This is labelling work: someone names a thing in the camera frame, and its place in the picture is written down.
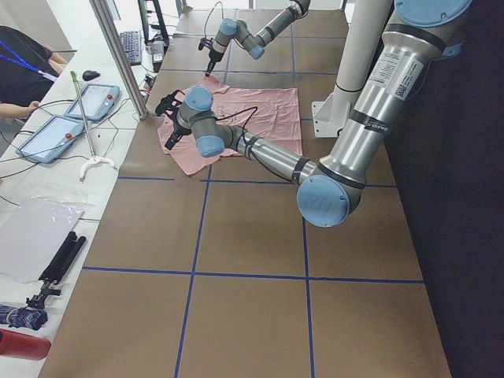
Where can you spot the pink t-shirt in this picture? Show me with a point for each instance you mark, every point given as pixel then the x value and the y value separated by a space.
pixel 273 114

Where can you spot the brown paper table cover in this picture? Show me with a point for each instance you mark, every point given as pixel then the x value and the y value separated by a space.
pixel 218 275

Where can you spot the aluminium frame post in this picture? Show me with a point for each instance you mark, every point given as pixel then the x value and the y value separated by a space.
pixel 109 31

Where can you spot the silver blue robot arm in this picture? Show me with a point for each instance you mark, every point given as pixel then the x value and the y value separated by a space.
pixel 388 46
pixel 254 45

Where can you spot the folded blue umbrella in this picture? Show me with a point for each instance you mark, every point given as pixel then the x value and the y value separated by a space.
pixel 23 317

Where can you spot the clear plastic bag with paper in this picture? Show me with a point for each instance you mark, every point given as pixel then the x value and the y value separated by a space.
pixel 34 229

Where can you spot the person in black shirt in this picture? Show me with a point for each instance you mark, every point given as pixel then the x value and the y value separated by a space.
pixel 28 71

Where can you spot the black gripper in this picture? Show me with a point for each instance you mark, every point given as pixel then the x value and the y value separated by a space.
pixel 213 59
pixel 177 131

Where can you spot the black computer mouse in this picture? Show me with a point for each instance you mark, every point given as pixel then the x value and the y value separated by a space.
pixel 89 75

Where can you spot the red water bottle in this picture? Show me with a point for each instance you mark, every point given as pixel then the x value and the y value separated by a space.
pixel 22 346

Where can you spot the teach pendant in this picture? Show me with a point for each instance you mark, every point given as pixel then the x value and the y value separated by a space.
pixel 98 100
pixel 50 140

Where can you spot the far teach pendant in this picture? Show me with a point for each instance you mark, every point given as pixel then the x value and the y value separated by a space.
pixel 98 100

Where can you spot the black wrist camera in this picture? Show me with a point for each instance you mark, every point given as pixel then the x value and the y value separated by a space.
pixel 205 43
pixel 170 104

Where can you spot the black keyboard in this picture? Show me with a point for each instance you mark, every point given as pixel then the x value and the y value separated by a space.
pixel 131 45

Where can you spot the near teach pendant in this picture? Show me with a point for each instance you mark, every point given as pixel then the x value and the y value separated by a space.
pixel 50 140

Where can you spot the black folded tripod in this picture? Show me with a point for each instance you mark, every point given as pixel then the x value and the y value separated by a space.
pixel 56 270

